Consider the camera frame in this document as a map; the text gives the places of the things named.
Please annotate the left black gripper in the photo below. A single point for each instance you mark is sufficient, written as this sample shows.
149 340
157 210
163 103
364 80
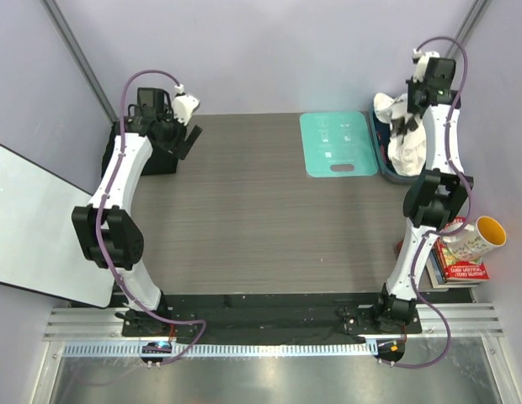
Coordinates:
179 147

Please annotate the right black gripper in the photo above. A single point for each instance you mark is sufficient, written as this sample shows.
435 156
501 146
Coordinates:
411 108

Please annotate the white printed t shirt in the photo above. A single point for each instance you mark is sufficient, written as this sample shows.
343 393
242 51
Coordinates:
407 152

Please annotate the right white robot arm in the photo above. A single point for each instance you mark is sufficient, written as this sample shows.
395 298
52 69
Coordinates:
437 195

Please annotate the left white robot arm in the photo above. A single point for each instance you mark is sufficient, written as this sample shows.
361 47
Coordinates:
107 234

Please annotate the red book stack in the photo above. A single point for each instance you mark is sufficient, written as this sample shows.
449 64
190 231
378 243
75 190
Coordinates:
446 271

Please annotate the teal plastic basket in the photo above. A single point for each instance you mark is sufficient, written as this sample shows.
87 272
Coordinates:
380 137

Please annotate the folded black t shirt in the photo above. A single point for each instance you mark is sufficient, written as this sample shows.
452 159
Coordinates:
160 162

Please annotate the teal folding board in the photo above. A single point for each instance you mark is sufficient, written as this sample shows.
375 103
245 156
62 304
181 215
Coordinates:
337 145

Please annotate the white yellow floral mug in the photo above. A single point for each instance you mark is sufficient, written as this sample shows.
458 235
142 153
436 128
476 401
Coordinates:
474 239

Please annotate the white board panel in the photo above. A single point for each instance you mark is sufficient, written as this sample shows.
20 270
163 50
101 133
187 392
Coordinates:
39 249

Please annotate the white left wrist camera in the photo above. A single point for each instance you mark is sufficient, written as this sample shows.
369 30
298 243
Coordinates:
183 105

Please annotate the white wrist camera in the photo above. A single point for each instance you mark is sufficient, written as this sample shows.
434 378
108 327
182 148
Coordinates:
183 105
421 61

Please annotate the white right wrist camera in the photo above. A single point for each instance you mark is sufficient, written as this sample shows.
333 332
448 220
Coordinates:
421 61

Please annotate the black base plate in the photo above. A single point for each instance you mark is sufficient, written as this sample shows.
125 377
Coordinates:
265 319

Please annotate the aluminium rail frame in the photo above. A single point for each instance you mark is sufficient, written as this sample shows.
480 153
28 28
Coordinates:
274 349

